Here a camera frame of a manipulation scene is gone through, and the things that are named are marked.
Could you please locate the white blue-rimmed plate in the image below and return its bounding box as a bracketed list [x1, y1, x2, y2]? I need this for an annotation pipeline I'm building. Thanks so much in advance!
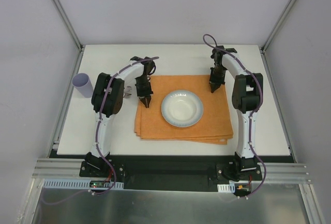
[161, 90, 204, 128]

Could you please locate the orange cloth napkin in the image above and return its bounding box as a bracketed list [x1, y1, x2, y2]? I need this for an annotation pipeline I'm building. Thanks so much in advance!
[134, 75, 234, 144]

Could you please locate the lilac plastic cup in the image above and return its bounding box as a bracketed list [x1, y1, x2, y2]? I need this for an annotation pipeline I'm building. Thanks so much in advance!
[71, 73, 94, 98]

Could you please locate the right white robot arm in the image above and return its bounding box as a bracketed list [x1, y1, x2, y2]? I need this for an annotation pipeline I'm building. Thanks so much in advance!
[209, 46, 263, 180]

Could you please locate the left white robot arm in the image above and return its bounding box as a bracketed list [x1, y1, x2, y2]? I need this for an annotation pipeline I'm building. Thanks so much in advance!
[90, 56, 158, 158]

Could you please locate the silver fork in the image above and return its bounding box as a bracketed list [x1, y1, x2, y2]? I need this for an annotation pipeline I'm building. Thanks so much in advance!
[123, 93, 132, 99]

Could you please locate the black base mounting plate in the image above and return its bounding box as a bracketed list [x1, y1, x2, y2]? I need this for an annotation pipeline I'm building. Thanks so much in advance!
[79, 153, 263, 192]

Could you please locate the right aluminium frame post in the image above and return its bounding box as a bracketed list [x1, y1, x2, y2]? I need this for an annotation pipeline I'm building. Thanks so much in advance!
[261, 0, 298, 54]

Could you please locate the aluminium frame post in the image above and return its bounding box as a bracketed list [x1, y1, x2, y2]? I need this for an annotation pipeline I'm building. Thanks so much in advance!
[51, 0, 83, 51]
[261, 0, 298, 54]

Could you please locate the left aluminium frame post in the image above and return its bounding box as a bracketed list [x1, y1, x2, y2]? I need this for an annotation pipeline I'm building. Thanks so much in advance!
[51, 0, 83, 51]

